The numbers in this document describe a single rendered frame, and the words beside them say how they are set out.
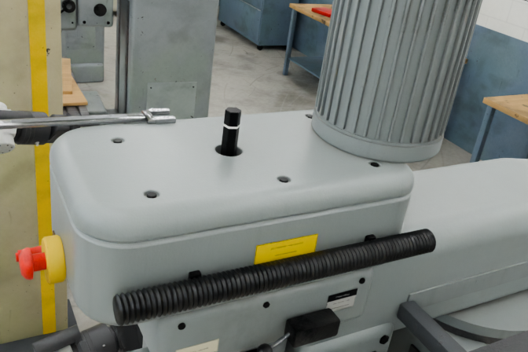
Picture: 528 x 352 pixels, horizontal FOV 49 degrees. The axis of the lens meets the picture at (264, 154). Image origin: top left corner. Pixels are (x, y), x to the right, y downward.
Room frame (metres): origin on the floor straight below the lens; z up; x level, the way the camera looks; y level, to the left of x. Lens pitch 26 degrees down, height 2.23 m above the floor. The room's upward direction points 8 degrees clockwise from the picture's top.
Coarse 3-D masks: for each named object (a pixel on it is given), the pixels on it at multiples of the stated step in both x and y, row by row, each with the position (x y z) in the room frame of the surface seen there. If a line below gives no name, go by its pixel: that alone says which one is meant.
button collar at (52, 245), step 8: (48, 240) 0.59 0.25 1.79; (56, 240) 0.59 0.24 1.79; (48, 248) 0.57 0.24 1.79; (56, 248) 0.58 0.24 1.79; (48, 256) 0.57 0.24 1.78; (56, 256) 0.57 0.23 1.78; (48, 264) 0.56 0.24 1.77; (56, 264) 0.57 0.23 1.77; (64, 264) 0.57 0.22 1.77; (48, 272) 0.56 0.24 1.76; (56, 272) 0.56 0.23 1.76; (64, 272) 0.57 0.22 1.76; (48, 280) 0.57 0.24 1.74; (56, 280) 0.57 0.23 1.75
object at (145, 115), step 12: (156, 108) 0.80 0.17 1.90; (168, 108) 0.81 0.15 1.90; (0, 120) 0.68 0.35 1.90; (12, 120) 0.69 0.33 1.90; (24, 120) 0.69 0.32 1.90; (36, 120) 0.70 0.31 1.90; (48, 120) 0.70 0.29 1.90; (60, 120) 0.71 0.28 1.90; (72, 120) 0.72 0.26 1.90; (84, 120) 0.72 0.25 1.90; (96, 120) 0.73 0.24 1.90; (108, 120) 0.74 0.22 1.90; (120, 120) 0.74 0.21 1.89; (132, 120) 0.75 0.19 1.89; (144, 120) 0.76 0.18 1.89; (156, 120) 0.76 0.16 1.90; (168, 120) 0.77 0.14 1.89
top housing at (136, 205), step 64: (128, 128) 0.73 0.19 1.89; (192, 128) 0.76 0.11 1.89; (256, 128) 0.80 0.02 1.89; (64, 192) 0.57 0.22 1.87; (128, 192) 0.56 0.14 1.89; (192, 192) 0.58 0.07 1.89; (256, 192) 0.60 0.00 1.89; (320, 192) 0.64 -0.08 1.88; (384, 192) 0.69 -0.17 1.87; (64, 256) 0.58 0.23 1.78; (128, 256) 0.51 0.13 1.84; (192, 256) 0.55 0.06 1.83; (256, 256) 0.59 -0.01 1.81
